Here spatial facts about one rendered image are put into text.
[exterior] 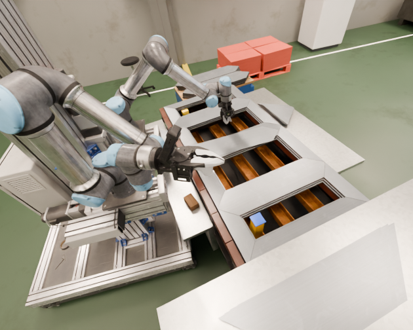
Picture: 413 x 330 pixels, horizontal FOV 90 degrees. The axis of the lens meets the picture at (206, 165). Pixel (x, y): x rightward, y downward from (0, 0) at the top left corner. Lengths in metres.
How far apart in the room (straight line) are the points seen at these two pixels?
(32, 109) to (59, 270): 1.66
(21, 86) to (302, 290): 1.01
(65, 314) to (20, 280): 0.62
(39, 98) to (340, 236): 1.10
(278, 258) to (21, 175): 1.22
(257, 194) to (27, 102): 1.05
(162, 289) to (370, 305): 1.48
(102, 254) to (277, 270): 1.54
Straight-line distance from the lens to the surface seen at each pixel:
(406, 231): 1.10
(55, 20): 5.24
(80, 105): 0.80
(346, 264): 0.91
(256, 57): 4.05
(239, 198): 1.21
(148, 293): 2.02
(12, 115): 0.72
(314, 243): 0.92
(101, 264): 2.03
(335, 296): 0.86
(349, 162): 1.68
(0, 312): 2.70
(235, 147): 1.48
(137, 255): 1.91
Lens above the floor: 1.87
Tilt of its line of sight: 47 degrees down
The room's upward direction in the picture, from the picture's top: 10 degrees counter-clockwise
